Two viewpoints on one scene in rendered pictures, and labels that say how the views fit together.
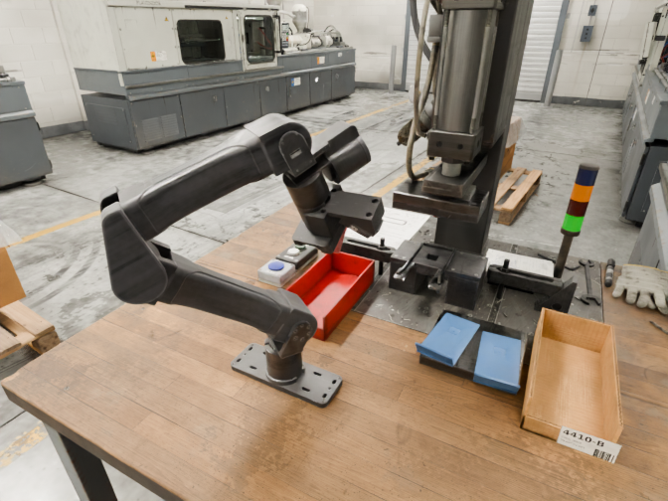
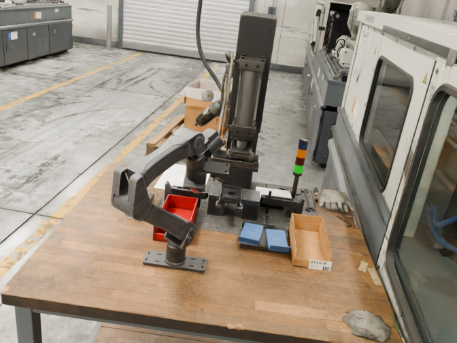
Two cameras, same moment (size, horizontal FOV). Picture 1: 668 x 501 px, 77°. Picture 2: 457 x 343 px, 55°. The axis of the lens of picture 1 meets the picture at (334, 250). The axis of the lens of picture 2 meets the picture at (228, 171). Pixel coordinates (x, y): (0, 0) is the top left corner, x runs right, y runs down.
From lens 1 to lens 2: 0.79 m
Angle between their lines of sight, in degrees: 24
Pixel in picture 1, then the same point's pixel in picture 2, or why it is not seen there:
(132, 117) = not seen: outside the picture
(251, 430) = (173, 287)
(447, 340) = (251, 235)
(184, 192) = (159, 166)
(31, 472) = not seen: outside the picture
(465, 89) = (250, 106)
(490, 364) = (274, 241)
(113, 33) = not seen: outside the picture
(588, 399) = (317, 250)
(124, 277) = (137, 207)
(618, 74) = (296, 46)
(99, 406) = (80, 292)
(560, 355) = (302, 235)
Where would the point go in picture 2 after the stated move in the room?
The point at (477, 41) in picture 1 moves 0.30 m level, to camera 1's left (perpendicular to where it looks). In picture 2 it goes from (255, 84) to (173, 82)
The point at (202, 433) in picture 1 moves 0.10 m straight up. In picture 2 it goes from (149, 292) to (150, 263)
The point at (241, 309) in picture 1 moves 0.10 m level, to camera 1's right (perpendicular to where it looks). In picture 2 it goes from (168, 222) to (200, 219)
